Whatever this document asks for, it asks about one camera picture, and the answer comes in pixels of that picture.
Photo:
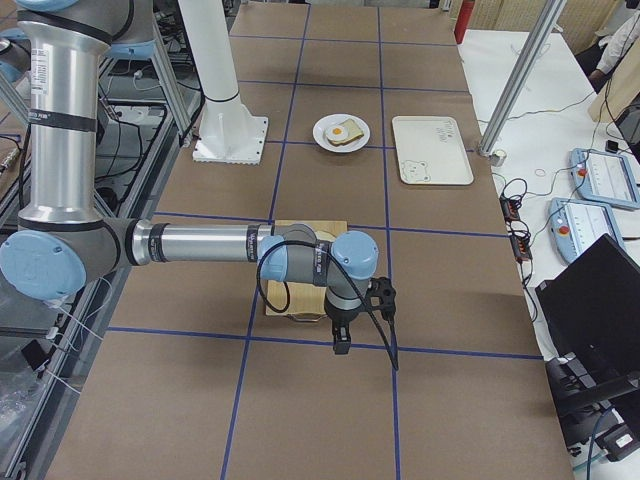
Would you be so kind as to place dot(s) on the black laptop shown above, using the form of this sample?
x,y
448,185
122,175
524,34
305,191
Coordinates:
x,y
592,309

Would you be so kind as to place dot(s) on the teach pendant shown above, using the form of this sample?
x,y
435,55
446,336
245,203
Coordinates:
x,y
604,177
577,224

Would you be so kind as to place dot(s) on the bread slice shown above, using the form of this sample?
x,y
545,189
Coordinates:
x,y
354,132
325,236

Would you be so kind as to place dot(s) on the seated person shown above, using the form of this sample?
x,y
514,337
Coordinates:
x,y
615,49

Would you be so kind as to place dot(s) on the white round plate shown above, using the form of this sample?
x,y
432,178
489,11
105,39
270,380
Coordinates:
x,y
323,123

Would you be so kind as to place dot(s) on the upper teach pendant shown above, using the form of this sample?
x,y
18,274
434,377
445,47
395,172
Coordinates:
x,y
604,177

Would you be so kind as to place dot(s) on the wooden cutting board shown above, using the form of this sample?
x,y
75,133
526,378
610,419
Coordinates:
x,y
306,301

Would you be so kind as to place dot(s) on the orange black adapter box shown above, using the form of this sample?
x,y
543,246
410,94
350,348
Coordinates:
x,y
510,207

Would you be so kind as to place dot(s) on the aluminium frame post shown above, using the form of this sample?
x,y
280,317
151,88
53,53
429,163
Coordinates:
x,y
524,64

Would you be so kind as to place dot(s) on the cream bear tray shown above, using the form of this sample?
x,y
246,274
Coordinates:
x,y
430,151

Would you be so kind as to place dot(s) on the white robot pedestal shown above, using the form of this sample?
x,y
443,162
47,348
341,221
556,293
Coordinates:
x,y
228,132

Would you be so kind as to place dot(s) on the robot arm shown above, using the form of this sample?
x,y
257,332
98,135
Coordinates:
x,y
15,54
63,243

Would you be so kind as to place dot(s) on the fried egg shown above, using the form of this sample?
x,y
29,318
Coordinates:
x,y
336,133

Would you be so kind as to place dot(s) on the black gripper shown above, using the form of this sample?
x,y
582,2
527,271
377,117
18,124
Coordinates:
x,y
338,318

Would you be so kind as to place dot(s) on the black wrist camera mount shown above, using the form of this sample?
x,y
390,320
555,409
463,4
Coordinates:
x,y
380,296

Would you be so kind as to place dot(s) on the lower teach pendant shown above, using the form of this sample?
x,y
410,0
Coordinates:
x,y
577,224

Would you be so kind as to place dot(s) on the small silver cylinder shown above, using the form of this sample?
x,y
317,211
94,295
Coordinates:
x,y
497,158

